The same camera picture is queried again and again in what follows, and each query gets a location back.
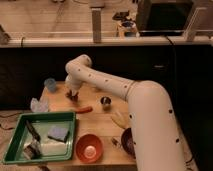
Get green plastic tray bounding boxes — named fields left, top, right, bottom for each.
left=3, top=112, right=76, bottom=165

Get yellow banana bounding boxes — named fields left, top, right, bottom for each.
left=111, top=112, right=129, bottom=129

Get black monitor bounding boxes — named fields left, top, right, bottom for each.
left=136, top=0, right=193, bottom=36

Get red bowl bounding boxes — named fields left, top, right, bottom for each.
left=76, top=134, right=103, bottom=163

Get purple bowl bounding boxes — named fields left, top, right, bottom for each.
left=121, top=128, right=135, bottom=157

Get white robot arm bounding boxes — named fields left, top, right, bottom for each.
left=65, top=54, right=187, bottom=171

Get black brush in tray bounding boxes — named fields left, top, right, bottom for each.
left=23, top=121, right=42, bottom=160

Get wooden box with bowl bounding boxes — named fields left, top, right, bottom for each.
left=117, top=21, right=140, bottom=37

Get orange carrot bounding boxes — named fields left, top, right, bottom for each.
left=74, top=106, right=93, bottom=114

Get grey metal post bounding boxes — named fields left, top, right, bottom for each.
left=92, top=8, right=101, bottom=43

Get blue sponge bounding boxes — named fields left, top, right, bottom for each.
left=47, top=126, right=69, bottom=142

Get blue plastic cup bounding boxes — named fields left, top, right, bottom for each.
left=44, top=78, right=57, bottom=93

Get dark red grape bunch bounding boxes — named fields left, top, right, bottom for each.
left=66, top=91, right=78, bottom=102

